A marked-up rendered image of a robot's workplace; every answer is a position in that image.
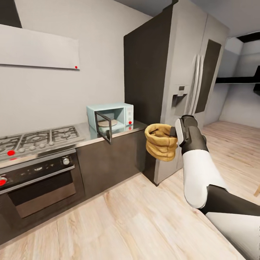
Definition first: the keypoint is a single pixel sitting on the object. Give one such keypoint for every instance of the popcorn bag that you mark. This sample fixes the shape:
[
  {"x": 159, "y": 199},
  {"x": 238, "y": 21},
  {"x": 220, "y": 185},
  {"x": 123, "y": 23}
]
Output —
[{"x": 159, "y": 143}]

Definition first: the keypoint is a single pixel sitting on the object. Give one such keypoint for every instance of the fridge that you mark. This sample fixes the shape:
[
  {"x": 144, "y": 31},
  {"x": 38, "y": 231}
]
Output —
[{"x": 171, "y": 64}]

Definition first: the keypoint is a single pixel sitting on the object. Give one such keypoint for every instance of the stairs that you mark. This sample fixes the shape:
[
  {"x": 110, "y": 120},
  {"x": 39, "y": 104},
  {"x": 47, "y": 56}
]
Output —
[{"x": 240, "y": 62}]

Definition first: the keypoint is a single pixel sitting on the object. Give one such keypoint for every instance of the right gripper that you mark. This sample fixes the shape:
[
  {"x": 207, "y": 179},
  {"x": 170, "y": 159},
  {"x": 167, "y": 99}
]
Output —
[{"x": 173, "y": 131}]

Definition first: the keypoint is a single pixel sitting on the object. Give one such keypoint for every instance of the microwave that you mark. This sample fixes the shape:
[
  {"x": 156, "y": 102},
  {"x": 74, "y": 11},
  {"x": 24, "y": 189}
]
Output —
[{"x": 105, "y": 117}]

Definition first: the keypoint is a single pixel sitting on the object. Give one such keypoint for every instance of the range hood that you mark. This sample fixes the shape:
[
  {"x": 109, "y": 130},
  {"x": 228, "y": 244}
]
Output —
[{"x": 20, "y": 46}]

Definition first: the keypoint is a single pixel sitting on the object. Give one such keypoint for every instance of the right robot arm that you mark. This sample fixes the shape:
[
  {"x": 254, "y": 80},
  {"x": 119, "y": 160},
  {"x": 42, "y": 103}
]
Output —
[{"x": 237, "y": 219}]

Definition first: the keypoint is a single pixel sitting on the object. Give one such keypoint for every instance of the burner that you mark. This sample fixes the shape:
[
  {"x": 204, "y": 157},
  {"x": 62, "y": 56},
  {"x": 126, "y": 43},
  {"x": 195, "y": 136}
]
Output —
[{"x": 21, "y": 144}]

